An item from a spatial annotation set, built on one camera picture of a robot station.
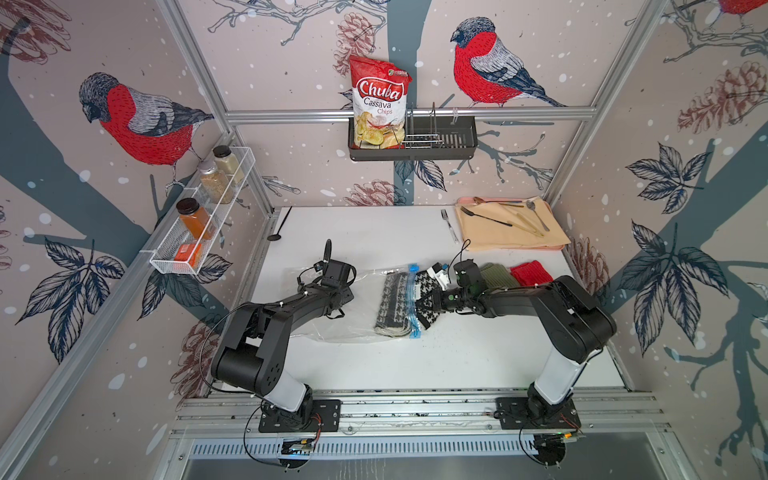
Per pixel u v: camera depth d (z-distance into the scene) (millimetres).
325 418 731
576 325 489
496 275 951
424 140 909
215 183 746
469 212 1188
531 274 954
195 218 666
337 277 746
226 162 799
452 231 1138
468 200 1236
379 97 794
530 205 1198
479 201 1222
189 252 658
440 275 878
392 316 873
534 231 1138
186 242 708
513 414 728
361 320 896
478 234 1146
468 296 780
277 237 1118
